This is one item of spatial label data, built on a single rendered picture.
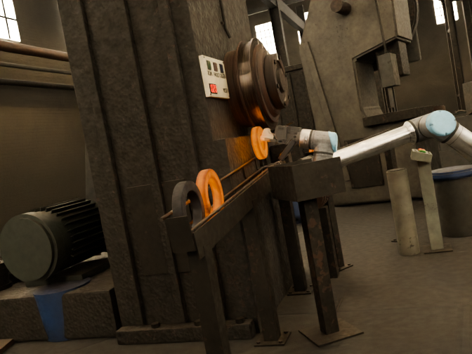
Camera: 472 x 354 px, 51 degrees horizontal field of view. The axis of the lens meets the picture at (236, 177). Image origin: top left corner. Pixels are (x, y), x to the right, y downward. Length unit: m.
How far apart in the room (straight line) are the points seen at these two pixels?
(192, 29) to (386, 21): 3.16
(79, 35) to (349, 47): 3.31
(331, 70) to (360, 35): 0.44
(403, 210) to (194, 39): 1.64
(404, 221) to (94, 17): 2.05
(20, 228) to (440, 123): 2.17
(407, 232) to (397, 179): 0.32
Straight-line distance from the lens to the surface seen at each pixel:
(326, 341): 2.10
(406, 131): 2.53
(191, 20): 2.24
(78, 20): 2.47
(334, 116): 5.26
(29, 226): 2.84
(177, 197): 1.49
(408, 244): 3.16
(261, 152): 2.32
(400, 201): 3.11
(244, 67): 2.40
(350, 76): 5.20
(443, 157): 4.44
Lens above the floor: 0.82
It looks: 3 degrees down
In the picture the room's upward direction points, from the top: 10 degrees counter-clockwise
